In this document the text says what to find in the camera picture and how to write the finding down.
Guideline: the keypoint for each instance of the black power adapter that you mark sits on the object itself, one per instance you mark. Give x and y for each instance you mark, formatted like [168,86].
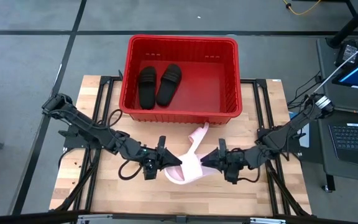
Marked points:
[346,51]

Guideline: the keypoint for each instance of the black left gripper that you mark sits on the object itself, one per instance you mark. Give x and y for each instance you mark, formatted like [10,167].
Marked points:
[154,158]

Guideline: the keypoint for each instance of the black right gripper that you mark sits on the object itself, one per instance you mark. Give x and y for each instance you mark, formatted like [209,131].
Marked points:
[233,160]

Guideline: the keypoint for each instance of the grey side desk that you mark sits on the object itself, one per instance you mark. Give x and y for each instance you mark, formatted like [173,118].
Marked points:
[353,174]

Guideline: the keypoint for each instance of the black slide sandal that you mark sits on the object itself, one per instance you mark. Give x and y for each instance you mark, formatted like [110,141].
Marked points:
[168,87]
[147,90]

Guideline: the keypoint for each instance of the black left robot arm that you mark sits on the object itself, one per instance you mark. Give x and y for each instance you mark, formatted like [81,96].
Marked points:
[82,124]

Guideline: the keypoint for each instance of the silver frame bracket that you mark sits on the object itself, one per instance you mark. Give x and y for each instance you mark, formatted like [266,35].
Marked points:
[267,221]
[95,220]

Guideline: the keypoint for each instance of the black aluminium table frame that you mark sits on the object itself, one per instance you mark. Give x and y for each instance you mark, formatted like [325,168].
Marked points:
[26,220]

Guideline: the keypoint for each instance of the black metal pole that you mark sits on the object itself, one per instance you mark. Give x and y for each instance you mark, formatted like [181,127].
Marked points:
[353,25]

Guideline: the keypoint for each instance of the black laptop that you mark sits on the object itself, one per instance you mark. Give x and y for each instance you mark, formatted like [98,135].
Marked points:
[353,140]

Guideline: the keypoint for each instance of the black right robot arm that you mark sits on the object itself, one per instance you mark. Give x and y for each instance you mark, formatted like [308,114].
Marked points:
[278,137]

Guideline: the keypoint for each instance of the pink slide sandal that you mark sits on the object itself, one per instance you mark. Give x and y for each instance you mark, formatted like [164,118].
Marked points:
[197,135]
[191,168]

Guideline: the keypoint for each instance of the red plastic bin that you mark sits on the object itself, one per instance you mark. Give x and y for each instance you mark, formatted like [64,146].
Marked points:
[204,90]

